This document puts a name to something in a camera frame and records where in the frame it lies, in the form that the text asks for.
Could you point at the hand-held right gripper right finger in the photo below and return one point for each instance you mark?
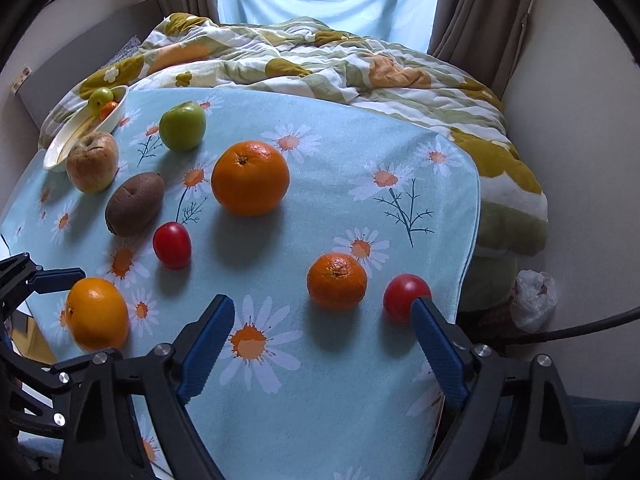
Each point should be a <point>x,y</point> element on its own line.
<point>440,350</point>

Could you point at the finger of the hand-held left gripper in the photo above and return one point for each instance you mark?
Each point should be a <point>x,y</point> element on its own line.
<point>55,385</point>
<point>50,280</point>

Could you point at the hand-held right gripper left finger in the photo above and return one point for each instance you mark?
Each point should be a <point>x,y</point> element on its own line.
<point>206,345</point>

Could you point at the yellowish orange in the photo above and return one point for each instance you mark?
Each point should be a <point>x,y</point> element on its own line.
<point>96,315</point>

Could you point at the red tomato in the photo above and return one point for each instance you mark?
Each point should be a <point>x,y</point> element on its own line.
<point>172,246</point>
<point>402,295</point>

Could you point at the brown kiwi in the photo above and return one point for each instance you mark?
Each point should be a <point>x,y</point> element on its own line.
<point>135,205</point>

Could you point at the mandarin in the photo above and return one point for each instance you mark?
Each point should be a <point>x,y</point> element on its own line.
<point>336,281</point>

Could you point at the red yellow apple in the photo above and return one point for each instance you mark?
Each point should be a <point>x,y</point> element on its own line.
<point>92,162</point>

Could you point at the white oval bowl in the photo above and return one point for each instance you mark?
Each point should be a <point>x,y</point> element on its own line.
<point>70,132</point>

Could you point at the large orange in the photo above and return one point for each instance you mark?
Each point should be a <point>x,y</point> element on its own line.
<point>250,180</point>

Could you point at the large green apple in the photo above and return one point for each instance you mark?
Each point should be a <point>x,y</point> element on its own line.
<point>182,126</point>

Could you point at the white plastic bag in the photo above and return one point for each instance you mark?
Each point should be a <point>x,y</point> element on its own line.
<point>534,300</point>

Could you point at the small orange fruit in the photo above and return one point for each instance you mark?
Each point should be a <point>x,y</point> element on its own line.
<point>109,109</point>

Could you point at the blue daisy print blanket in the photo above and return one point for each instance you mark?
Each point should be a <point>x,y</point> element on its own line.
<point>325,200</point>

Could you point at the small green apple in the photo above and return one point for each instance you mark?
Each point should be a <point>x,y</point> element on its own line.
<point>101,99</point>

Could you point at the grey headboard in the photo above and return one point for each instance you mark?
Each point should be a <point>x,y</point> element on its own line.
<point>65,80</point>

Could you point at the grey patterned pillow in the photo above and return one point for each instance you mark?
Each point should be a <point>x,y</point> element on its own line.
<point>126,49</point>

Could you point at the striped floral quilt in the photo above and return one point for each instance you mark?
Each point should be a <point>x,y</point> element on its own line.
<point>350,70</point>

